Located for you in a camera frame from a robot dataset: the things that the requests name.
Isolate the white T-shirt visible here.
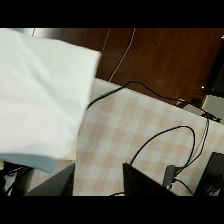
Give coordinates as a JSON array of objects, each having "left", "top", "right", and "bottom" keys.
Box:
[{"left": 0, "top": 28, "right": 103, "bottom": 162}]

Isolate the black cable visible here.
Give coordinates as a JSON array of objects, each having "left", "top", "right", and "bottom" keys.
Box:
[
  {"left": 128, "top": 124, "right": 197, "bottom": 175},
  {"left": 86, "top": 79, "right": 212, "bottom": 175}
]

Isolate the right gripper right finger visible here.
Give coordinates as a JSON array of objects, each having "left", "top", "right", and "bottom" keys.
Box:
[{"left": 122, "top": 162, "right": 178, "bottom": 197}]

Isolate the light blue garment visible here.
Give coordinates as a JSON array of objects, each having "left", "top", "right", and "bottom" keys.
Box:
[{"left": 0, "top": 152, "right": 60, "bottom": 175}]

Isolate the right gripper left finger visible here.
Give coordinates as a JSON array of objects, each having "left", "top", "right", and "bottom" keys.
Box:
[{"left": 24, "top": 162, "right": 76, "bottom": 197}]

